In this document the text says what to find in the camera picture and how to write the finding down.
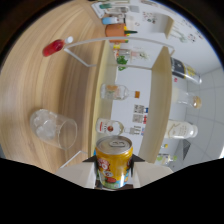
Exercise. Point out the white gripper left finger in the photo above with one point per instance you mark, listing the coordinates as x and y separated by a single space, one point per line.
78 173

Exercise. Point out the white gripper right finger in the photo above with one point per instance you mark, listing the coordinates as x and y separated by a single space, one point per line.
150 171

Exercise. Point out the yellow drink can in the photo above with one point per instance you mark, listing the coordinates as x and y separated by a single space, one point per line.
114 163

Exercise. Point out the clear bottle orange cap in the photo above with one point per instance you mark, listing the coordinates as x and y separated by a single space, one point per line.
113 92

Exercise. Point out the red liquid bottle white cap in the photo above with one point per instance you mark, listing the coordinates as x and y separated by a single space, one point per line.
53 47

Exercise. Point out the clear glass with ice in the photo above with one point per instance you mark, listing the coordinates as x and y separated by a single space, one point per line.
53 130

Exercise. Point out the large glass jar cork lid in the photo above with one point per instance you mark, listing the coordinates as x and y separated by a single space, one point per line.
185 98

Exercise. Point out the black and yellow pouch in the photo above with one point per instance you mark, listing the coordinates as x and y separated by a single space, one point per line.
183 70

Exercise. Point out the green leafy plant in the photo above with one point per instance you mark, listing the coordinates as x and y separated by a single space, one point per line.
122 61

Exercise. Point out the white tray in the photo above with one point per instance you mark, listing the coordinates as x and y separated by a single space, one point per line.
100 10

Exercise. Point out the two-tier wooden white-frame rack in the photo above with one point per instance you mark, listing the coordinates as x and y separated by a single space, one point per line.
156 100

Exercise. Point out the wooden wall shelf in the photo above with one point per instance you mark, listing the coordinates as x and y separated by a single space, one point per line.
163 25

